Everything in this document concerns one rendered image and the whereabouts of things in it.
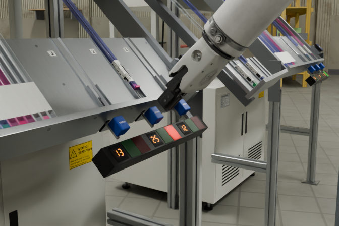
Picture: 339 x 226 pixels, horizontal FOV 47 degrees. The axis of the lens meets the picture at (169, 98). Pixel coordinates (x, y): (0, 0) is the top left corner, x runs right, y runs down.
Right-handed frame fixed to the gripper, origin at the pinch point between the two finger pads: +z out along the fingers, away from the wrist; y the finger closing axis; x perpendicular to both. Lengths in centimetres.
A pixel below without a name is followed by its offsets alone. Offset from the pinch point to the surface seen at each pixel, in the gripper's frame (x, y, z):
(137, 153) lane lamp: -5.8, -10.2, 6.3
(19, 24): 61, 19, 38
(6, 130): 3.0, -33.4, 3.2
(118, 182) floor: 23, 105, 125
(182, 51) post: 19.9, 39.2, 8.9
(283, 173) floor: -32, 174, 71
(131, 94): 6.1, -1.6, 5.4
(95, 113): 2.5, -16.8, 3.2
